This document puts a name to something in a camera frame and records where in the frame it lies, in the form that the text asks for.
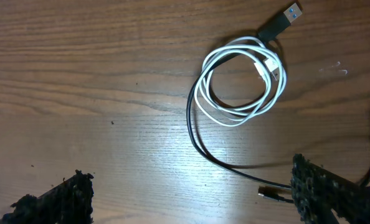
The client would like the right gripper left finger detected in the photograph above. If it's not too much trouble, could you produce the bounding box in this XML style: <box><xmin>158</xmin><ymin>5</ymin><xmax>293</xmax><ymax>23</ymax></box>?
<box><xmin>0</xmin><ymin>170</ymin><xmax>94</xmax><ymax>224</ymax></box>

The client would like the white usb cable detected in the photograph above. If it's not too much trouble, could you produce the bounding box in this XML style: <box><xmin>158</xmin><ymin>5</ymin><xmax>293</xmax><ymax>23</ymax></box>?
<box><xmin>193</xmin><ymin>35</ymin><xmax>288</xmax><ymax>128</ymax></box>

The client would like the clear tape piece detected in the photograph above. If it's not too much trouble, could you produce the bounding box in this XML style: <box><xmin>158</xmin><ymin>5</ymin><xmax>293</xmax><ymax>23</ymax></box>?
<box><xmin>318</xmin><ymin>61</ymin><xmax>349</xmax><ymax>76</ymax></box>

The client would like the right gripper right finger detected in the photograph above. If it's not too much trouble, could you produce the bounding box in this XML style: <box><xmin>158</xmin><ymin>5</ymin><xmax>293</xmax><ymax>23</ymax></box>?
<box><xmin>291</xmin><ymin>154</ymin><xmax>370</xmax><ymax>224</ymax></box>

